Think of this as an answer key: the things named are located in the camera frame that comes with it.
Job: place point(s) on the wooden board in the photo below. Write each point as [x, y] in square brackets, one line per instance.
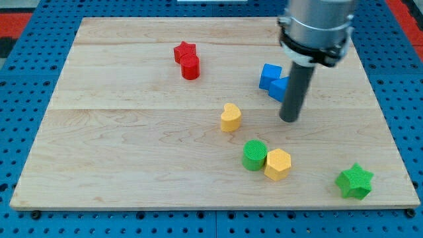
[125, 131]

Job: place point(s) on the yellow hexagon block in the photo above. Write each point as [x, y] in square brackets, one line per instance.
[278, 164]

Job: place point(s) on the red star block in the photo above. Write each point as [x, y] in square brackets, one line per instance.
[183, 49]

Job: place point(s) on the blue angled block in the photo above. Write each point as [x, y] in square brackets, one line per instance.
[278, 88]

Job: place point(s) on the red cylinder block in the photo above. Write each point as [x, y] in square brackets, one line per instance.
[190, 66]

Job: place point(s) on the blue cube block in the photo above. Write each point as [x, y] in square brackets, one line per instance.
[269, 74]

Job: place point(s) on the yellow heart block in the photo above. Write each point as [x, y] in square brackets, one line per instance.
[230, 118]

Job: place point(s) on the green star block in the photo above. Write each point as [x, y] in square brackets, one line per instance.
[354, 182]

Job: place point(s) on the green cylinder block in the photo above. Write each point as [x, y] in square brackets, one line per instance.
[254, 155]

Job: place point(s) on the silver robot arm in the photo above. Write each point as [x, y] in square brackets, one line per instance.
[317, 31]

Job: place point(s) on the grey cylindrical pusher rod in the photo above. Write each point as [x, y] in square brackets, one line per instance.
[298, 84]

